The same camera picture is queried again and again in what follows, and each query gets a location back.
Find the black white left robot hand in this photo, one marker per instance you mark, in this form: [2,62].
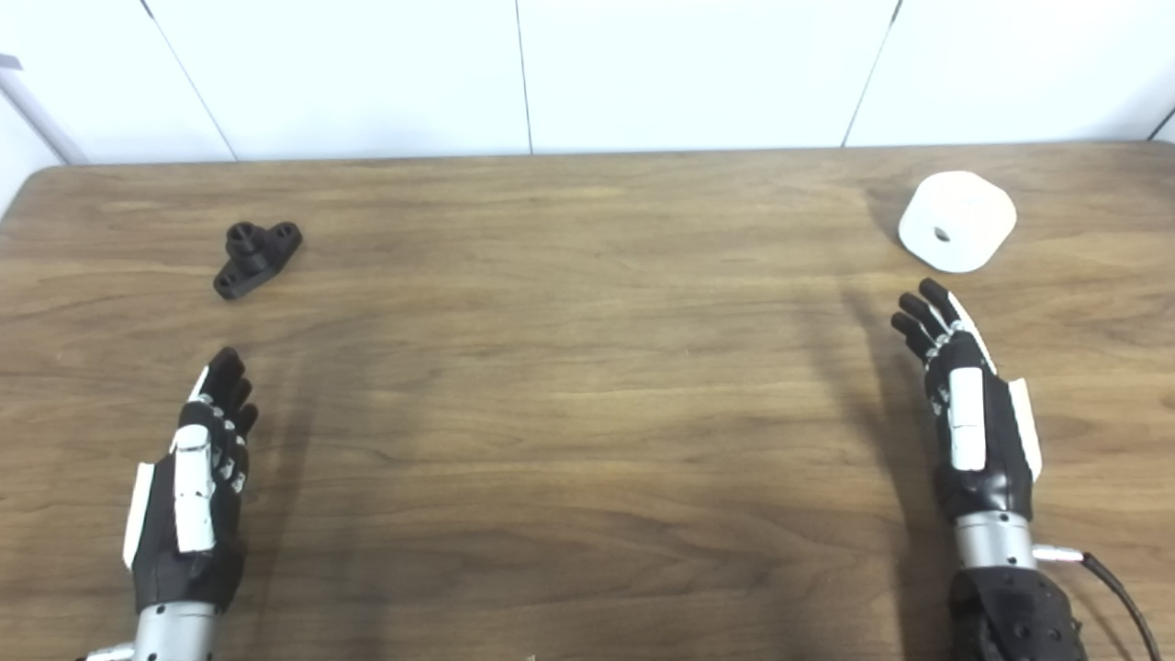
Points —
[193,496]

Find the round white plastic piece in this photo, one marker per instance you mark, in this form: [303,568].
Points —
[968,213]

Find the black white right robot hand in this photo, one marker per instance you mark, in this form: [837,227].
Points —
[968,422]

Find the black flanged holder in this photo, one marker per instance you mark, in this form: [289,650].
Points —
[250,264]

